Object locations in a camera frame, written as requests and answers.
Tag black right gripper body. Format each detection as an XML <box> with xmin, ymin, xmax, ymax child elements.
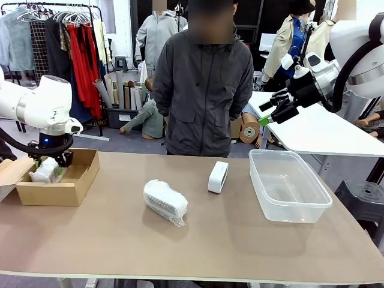
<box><xmin>288</xmin><ymin>78</ymin><xmax>326</xmax><ymax>108</ymax></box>

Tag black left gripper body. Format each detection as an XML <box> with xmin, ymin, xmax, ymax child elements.
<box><xmin>35</xmin><ymin>146</ymin><xmax>72</xmax><ymax>161</ymax></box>

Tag bubble clock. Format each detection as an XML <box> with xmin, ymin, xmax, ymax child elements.
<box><xmin>29</xmin><ymin>157</ymin><xmax>64</xmax><ymax>184</ymax></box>
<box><xmin>143</xmin><ymin>179</ymin><xmax>189</xmax><ymax>228</ymax></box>

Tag white digital alarm clock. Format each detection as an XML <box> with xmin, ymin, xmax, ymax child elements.
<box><xmin>207</xmin><ymin>161</ymin><xmax>229</xmax><ymax>194</ymax></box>

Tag open cardboard box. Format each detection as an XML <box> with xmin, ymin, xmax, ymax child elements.
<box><xmin>0</xmin><ymin>148</ymin><xmax>101</xmax><ymax>207</ymax></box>

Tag blue shirt mannequin torso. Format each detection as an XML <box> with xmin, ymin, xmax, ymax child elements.
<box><xmin>241</xmin><ymin>103</ymin><xmax>265</xmax><ymax>124</ymax></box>

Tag dark clothed bystander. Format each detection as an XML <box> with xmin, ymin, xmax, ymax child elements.
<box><xmin>0</xmin><ymin>137</ymin><xmax>18</xmax><ymax>163</ymax></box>

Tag brown kraft paper roll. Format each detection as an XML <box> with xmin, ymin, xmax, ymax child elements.
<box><xmin>239</xmin><ymin>112</ymin><xmax>262</xmax><ymax>145</ymax></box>

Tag brown cardboard carton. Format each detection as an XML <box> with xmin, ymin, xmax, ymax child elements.
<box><xmin>229</xmin><ymin>115</ymin><xmax>244</xmax><ymax>142</ymax></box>

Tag beige coat mannequin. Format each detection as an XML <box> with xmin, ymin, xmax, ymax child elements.
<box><xmin>261</xmin><ymin>0</ymin><xmax>319</xmax><ymax>91</ymax></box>

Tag navy blue garment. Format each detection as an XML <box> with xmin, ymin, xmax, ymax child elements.
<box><xmin>68</xmin><ymin>74</ymin><xmax>95</xmax><ymax>125</ymax></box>

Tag cream vest mannequin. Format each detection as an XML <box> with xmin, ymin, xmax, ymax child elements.
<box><xmin>305</xmin><ymin>0</ymin><xmax>358</xmax><ymax>61</ymax></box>

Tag white monitor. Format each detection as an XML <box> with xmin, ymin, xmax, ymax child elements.
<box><xmin>259</xmin><ymin>32</ymin><xmax>278</xmax><ymax>52</ymax></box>

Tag dark plastic crate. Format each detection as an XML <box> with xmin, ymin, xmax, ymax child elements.
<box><xmin>106</xmin><ymin>106</ymin><xmax>142</xmax><ymax>129</ymax></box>

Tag bare mannequin limbs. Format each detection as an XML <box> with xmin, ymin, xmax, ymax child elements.
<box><xmin>355</xmin><ymin>109</ymin><xmax>384</xmax><ymax>139</ymax></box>

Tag slanted grey paper roll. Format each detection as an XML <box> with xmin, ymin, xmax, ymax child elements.
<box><xmin>92</xmin><ymin>78</ymin><xmax>113</xmax><ymax>109</ymax></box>

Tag person in dark grey jacket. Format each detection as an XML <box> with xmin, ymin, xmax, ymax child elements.
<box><xmin>152</xmin><ymin>0</ymin><xmax>255</xmax><ymax>158</ymax></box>

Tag beige paper roll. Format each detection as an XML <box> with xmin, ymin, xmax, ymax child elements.
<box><xmin>104</xmin><ymin>74</ymin><xmax>119</xmax><ymax>106</ymax></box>

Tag black hat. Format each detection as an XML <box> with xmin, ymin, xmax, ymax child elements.
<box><xmin>288</xmin><ymin>0</ymin><xmax>316</xmax><ymax>16</ymax></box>

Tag red hanging dress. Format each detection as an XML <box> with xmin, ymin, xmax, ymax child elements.
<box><xmin>67</xmin><ymin>23</ymin><xmax>103</xmax><ymax>118</ymax></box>

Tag tall grey cardboard tube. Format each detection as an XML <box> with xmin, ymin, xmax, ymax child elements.
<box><xmin>116</xmin><ymin>70</ymin><xmax>125</xmax><ymax>109</ymax></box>

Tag green shirt mannequin torso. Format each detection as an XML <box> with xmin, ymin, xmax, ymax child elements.
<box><xmin>119</xmin><ymin>76</ymin><xmax>166</xmax><ymax>140</ymax></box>

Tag clear plastic storage bin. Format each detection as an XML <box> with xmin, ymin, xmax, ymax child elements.
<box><xmin>248</xmin><ymin>149</ymin><xmax>334</xmax><ymax>224</ymax></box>

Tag black hanging garment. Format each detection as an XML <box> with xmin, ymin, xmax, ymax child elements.
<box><xmin>44</xmin><ymin>17</ymin><xmax>73</xmax><ymax>91</ymax></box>

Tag black metal strut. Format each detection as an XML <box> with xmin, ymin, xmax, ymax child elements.
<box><xmin>365</xmin><ymin>155</ymin><xmax>384</xmax><ymax>184</ymax></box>

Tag checkered hanging garment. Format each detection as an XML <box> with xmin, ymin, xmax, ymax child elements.
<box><xmin>29</xmin><ymin>20</ymin><xmax>49</xmax><ymax>77</ymax></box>

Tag black plastic stool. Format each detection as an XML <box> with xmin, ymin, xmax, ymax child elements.
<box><xmin>334</xmin><ymin>179</ymin><xmax>384</xmax><ymax>241</ymax></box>

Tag grey blue hanging sweater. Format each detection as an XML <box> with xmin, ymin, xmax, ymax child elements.
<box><xmin>0</xmin><ymin>7</ymin><xmax>35</xmax><ymax>71</ymax></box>

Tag cream hanging garment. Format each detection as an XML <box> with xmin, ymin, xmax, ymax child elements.
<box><xmin>92</xmin><ymin>19</ymin><xmax>112</xmax><ymax>65</ymax></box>

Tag grey hoodie mannequin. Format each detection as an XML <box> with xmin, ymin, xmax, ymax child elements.
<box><xmin>134</xmin><ymin>0</ymin><xmax>181</xmax><ymax>76</ymax></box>

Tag black metal clothes rack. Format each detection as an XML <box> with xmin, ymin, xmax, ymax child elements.
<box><xmin>1</xmin><ymin>2</ymin><xmax>104</xmax><ymax>137</ymax></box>

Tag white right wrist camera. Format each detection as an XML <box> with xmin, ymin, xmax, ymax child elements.
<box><xmin>281</xmin><ymin>53</ymin><xmax>310</xmax><ymax>79</ymax></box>

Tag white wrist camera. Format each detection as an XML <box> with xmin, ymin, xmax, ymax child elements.
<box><xmin>281</xmin><ymin>53</ymin><xmax>310</xmax><ymax>79</ymax></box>
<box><xmin>64</xmin><ymin>118</ymin><xmax>84</xmax><ymax>136</ymax></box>

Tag white wire frame cube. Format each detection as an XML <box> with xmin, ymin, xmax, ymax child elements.
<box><xmin>253</xmin><ymin>70</ymin><xmax>265</xmax><ymax>91</ymax></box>

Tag white floor rail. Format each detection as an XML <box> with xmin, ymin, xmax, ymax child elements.
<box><xmin>71</xmin><ymin>131</ymin><xmax>111</xmax><ymax>142</ymax></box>

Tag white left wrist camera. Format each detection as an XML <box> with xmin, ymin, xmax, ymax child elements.
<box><xmin>64</xmin><ymin>118</ymin><xmax>84</xmax><ymax>136</ymax></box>

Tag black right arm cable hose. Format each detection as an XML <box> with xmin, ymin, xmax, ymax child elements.
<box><xmin>320</xmin><ymin>13</ymin><xmax>384</xmax><ymax>113</ymax></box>

